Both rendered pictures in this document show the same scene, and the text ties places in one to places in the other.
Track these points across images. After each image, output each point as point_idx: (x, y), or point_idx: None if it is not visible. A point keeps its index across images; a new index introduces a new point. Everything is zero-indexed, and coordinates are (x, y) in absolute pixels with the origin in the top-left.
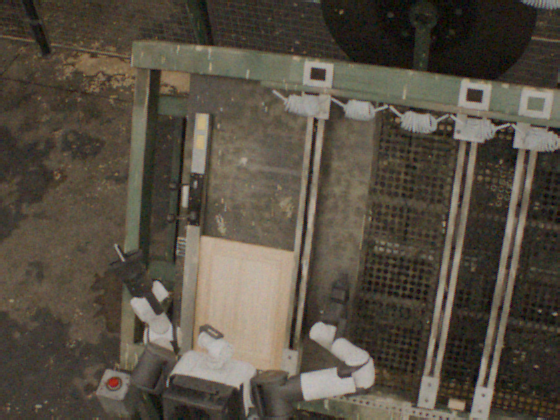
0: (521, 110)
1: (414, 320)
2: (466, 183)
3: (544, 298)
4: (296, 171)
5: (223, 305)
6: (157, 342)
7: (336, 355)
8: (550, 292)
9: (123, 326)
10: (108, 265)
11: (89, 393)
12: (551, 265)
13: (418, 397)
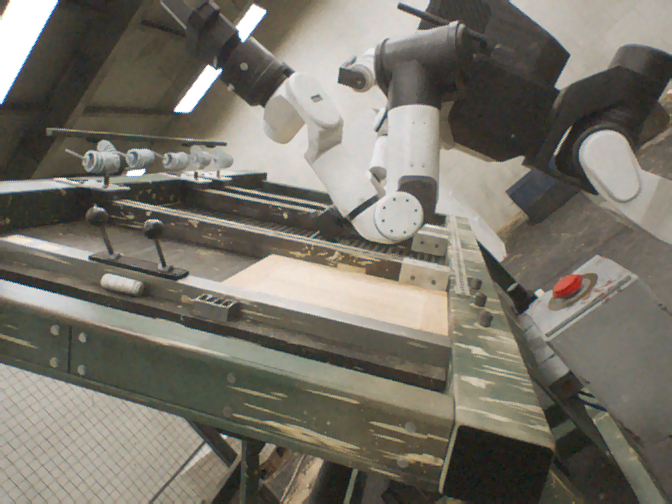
0: (198, 174)
1: (361, 244)
2: (240, 196)
3: (382, 500)
4: (169, 241)
5: (340, 303)
6: (388, 147)
7: (386, 160)
8: (377, 500)
9: (401, 399)
10: (198, 6)
11: None
12: (349, 484)
13: (438, 236)
